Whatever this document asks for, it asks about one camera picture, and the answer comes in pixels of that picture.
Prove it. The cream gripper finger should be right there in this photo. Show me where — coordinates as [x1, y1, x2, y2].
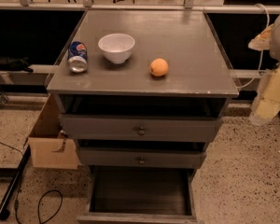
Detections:
[249, 66, 280, 126]
[248, 24, 273, 51]

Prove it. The orange fruit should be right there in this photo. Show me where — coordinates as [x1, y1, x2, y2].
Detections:
[149, 58, 169, 77]

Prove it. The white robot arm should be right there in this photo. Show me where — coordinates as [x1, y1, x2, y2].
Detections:
[248, 15, 280, 126]

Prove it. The grey wooden drawer cabinet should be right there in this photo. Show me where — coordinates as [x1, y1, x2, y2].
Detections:
[46, 9, 240, 224]

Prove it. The brass top drawer knob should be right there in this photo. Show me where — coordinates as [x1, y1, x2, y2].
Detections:
[137, 127, 146, 135]

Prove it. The grey open bottom drawer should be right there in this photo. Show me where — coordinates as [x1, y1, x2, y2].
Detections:
[77, 165, 204, 224]

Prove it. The grey middle drawer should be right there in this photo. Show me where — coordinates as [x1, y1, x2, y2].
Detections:
[77, 147, 206, 169]

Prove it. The grey top drawer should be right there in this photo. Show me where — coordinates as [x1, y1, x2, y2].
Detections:
[60, 114, 222, 143]

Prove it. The white ceramic bowl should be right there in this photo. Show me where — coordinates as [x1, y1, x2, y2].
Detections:
[98, 34, 135, 64]

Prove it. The blue pepsi can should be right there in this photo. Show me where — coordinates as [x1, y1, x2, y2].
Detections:
[67, 41, 88, 73]

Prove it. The cardboard box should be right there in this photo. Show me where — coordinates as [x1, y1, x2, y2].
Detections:
[28, 95, 80, 170]

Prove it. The black object on ledge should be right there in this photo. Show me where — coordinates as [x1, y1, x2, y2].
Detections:
[0, 56, 34, 73]

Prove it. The black bar on floor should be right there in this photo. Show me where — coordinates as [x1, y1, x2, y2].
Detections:
[0, 147, 31, 221]

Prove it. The white hanging cable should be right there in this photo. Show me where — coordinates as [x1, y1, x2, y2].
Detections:
[236, 3, 271, 90]

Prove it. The black floor cable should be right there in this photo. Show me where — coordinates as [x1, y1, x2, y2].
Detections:
[0, 133, 63, 224]

